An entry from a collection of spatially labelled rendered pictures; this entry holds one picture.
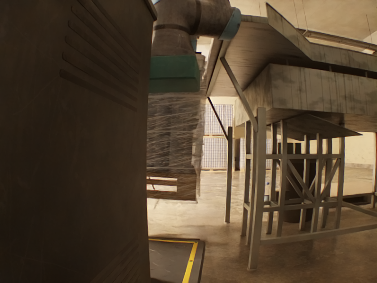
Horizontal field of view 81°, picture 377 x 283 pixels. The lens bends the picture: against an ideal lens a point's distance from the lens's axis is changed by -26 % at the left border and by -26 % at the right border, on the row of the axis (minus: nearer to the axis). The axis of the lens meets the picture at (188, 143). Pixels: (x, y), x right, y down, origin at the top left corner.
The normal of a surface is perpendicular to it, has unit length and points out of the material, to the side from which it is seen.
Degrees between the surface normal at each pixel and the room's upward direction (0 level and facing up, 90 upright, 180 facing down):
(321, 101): 90
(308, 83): 90
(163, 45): 73
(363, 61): 90
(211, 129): 92
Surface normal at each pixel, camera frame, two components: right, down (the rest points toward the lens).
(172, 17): 0.23, -0.02
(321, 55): 0.00, -0.03
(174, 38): 0.32, -0.32
